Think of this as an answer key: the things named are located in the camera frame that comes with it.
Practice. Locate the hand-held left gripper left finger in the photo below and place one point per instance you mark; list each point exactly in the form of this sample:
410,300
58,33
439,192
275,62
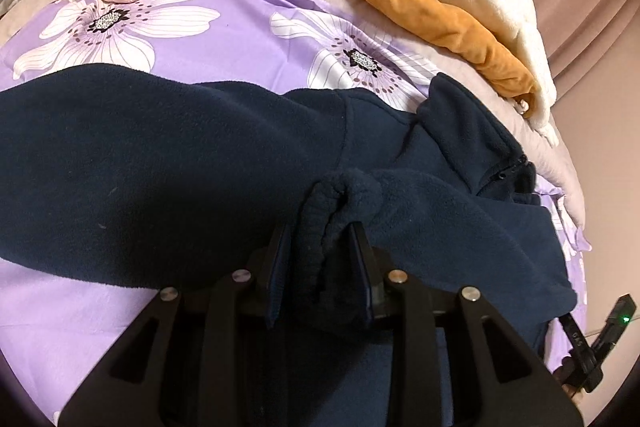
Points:
279,274

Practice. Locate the orange plush cloth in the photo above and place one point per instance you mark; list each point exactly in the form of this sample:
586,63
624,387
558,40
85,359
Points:
455,27

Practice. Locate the purple floral bedsheet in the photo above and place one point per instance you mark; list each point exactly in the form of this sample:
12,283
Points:
235,12

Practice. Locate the navy fleece jacket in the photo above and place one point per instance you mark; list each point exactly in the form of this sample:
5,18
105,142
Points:
175,187

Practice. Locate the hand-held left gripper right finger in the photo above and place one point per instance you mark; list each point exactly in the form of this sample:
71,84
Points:
362,277

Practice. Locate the pinkish curtain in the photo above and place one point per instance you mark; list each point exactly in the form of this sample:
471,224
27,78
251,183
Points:
575,7

